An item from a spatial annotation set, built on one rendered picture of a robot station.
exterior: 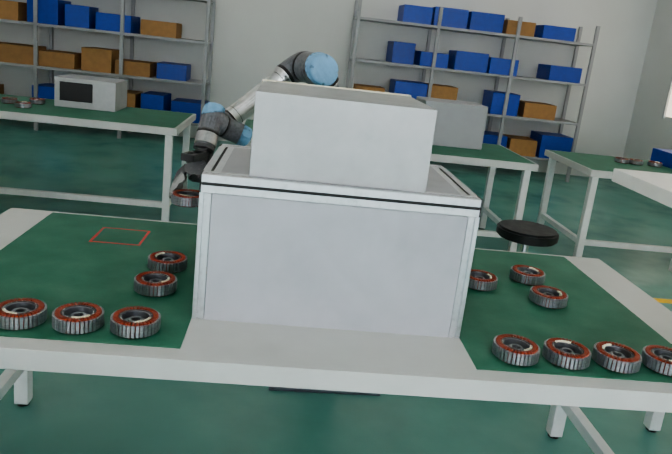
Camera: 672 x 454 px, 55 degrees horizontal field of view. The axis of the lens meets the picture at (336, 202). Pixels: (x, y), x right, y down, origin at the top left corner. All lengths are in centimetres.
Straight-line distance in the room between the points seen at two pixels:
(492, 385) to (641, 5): 854
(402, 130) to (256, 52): 716
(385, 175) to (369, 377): 47
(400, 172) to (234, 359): 58
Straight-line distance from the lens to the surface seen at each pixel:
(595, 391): 164
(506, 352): 161
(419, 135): 155
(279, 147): 152
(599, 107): 963
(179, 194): 211
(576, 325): 196
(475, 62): 838
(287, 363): 146
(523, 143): 872
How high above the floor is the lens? 145
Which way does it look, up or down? 14 degrees down
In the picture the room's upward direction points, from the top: 6 degrees clockwise
